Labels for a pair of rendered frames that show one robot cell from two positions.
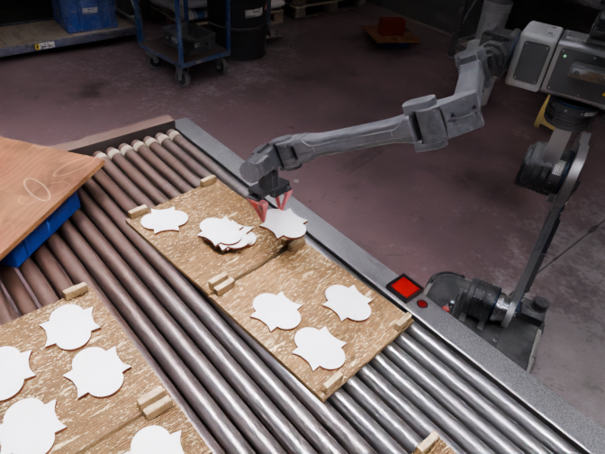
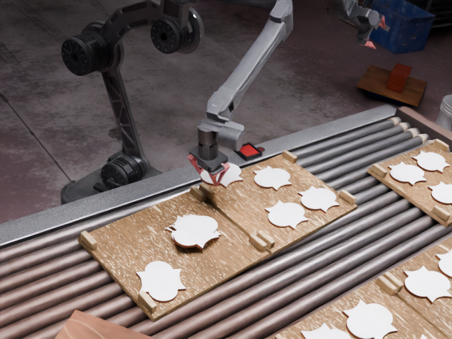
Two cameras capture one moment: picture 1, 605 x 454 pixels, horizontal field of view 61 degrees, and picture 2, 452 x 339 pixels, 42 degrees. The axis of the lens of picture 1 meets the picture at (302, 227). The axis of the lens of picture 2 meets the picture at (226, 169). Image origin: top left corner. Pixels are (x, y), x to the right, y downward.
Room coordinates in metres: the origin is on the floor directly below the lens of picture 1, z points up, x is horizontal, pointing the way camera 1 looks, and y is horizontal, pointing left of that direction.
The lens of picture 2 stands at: (1.08, 1.49, 2.06)
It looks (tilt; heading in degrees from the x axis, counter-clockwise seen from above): 34 degrees down; 271
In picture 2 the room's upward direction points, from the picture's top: 10 degrees clockwise
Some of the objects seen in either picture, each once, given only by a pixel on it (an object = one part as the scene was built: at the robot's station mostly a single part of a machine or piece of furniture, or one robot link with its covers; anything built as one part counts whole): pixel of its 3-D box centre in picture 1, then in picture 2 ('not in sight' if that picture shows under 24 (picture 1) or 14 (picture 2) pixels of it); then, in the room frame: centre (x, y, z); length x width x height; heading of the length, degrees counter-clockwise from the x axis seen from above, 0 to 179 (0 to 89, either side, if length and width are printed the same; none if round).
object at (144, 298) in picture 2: (138, 212); (147, 302); (1.23, 0.51, 0.95); 0.06 x 0.02 x 0.03; 139
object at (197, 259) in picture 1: (212, 231); (175, 247); (1.20, 0.27, 0.93); 0.41 x 0.35 x 0.02; 49
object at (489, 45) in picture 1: (489, 58); not in sight; (1.44, -0.47, 1.45); 0.09 x 0.08 x 0.12; 64
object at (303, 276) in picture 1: (311, 309); (277, 199); (0.92, -0.05, 0.93); 0.41 x 0.35 x 0.02; 49
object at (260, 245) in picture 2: (218, 280); (257, 243); (0.97, 0.21, 0.95); 0.06 x 0.02 x 0.03; 139
